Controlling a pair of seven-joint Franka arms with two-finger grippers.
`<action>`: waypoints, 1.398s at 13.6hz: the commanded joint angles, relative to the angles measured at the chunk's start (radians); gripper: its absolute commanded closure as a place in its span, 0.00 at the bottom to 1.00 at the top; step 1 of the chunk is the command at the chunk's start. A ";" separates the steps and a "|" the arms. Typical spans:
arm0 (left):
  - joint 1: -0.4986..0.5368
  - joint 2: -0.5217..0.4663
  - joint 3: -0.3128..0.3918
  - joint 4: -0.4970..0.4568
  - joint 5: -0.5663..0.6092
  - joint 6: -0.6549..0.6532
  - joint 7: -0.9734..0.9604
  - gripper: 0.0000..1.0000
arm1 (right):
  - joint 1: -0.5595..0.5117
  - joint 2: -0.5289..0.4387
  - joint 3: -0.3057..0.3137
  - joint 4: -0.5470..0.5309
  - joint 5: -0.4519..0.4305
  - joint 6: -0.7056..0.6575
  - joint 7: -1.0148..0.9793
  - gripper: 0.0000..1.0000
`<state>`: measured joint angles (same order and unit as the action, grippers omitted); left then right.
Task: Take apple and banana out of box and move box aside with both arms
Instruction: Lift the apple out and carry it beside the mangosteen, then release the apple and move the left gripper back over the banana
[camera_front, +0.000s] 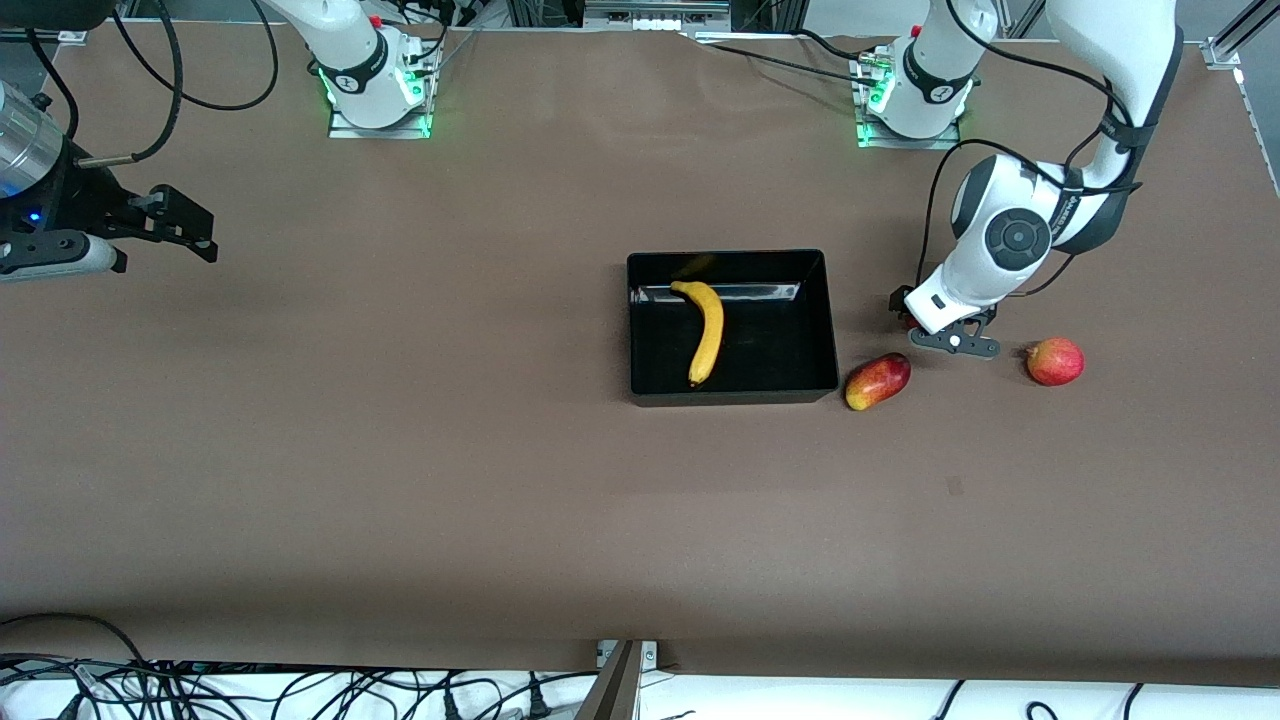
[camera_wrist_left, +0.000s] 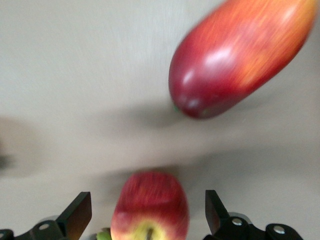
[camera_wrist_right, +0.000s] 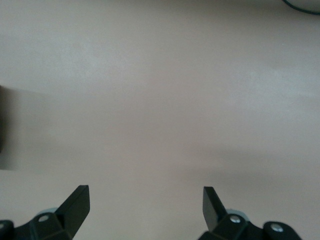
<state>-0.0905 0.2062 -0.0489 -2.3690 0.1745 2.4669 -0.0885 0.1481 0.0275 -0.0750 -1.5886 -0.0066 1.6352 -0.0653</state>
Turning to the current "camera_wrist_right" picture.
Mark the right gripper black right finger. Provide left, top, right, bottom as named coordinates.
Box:
left=198, top=186, right=301, bottom=240

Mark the thin black cable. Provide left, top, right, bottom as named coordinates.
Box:
left=282, top=0, right=320, bottom=15

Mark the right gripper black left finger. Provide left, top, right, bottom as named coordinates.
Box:
left=0, top=185, right=90, bottom=240

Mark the black plastic box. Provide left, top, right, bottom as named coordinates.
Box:
left=0, top=84, right=16, bottom=171

